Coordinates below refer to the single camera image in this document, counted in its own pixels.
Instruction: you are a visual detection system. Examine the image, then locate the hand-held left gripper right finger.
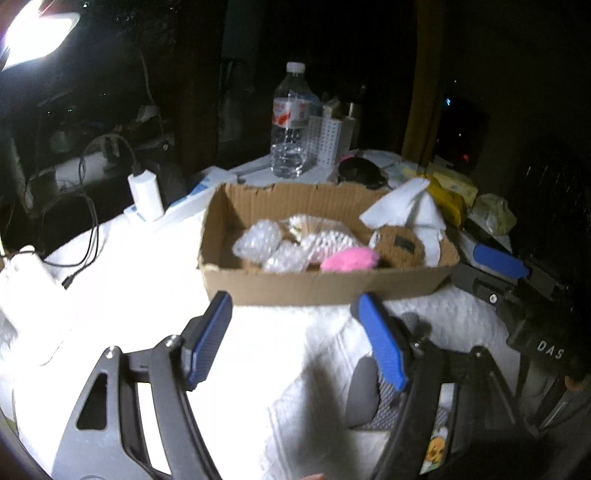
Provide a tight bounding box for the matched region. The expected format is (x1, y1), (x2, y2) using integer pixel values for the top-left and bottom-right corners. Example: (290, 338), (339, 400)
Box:
(350, 292), (541, 480)

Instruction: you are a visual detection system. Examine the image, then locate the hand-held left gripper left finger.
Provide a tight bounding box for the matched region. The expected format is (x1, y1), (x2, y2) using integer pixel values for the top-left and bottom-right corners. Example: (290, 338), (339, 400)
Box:
(50, 290), (234, 480)

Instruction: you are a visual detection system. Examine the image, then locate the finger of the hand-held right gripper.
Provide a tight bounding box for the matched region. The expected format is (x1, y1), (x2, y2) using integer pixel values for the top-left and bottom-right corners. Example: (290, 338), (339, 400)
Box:
(472, 244), (531, 280)
(451, 263), (513, 308)

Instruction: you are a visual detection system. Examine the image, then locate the grey sock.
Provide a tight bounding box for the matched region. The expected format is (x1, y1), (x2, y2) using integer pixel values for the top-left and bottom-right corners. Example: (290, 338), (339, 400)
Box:
(346, 311), (444, 432)

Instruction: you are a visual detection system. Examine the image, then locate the cardboard box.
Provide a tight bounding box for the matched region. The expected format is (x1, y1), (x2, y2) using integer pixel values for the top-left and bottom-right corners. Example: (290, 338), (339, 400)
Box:
(198, 181), (461, 308)

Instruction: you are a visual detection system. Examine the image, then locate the brown plush pouch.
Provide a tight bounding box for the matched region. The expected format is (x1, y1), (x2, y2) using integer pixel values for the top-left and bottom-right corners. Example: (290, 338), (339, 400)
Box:
(368, 225), (428, 269)

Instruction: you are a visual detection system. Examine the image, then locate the pink fluffy cloth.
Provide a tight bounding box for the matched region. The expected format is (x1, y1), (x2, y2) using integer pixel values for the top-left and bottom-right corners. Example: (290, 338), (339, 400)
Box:
(320, 247), (380, 273)

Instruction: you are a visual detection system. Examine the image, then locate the white diaper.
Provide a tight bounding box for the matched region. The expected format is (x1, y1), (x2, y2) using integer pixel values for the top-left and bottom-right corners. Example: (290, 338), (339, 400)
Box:
(359, 178), (448, 267)

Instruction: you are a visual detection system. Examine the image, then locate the tissue pack with yellow print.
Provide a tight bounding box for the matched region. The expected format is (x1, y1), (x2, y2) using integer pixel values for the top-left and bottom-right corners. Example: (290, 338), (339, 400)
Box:
(422, 406), (455, 476)

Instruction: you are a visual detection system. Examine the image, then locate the beige fan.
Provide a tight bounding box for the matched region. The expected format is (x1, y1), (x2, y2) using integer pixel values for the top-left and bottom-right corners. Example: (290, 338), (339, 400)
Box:
(281, 213), (345, 241)

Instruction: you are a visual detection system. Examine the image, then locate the pale crumpled tissue pack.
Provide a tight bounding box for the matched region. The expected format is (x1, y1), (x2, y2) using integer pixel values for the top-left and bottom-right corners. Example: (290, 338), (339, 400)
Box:
(471, 193), (518, 236)

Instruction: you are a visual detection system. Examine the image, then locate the pale yellow tissue box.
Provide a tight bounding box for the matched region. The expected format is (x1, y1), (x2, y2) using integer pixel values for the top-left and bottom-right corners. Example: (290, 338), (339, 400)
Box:
(429, 164), (478, 206)

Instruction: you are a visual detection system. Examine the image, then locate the dark cabinet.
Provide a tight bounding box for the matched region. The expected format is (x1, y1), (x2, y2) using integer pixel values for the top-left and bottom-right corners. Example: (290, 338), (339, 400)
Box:
(508, 134), (591, 259)

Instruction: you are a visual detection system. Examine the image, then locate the dark screen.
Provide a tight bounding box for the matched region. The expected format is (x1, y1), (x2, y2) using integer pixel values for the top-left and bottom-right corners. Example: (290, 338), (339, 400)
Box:
(436, 92), (490, 174)

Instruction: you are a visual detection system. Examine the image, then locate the white power strip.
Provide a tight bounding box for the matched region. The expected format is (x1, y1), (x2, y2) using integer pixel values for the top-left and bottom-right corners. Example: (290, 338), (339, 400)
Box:
(124, 167), (241, 228)

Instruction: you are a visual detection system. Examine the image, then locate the black round object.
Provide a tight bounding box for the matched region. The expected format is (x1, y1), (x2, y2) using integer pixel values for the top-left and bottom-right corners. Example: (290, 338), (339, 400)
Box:
(337, 154), (391, 190)

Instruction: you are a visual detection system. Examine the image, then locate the white charger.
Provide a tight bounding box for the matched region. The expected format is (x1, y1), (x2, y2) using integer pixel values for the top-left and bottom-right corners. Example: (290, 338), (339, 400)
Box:
(128, 168), (165, 222)

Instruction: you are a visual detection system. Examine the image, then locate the yellow curtain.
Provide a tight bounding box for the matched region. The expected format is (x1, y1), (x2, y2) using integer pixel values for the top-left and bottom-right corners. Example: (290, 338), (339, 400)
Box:
(401, 0), (446, 162)

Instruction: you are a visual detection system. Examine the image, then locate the white perforated container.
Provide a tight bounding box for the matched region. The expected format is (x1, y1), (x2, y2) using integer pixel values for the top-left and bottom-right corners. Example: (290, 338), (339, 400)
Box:
(307, 104), (354, 166)

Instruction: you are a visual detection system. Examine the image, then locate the clear plastic water bottle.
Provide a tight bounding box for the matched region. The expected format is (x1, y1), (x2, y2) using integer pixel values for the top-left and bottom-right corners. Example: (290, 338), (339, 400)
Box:
(269, 61), (311, 180)

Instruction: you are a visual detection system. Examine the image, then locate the white desk lamp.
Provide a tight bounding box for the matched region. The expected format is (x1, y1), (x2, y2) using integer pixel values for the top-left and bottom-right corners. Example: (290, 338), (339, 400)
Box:
(0, 0), (81, 319)

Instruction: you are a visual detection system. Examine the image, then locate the black cable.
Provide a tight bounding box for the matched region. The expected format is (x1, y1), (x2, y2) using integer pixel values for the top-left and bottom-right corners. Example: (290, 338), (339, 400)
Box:
(44, 136), (144, 289)

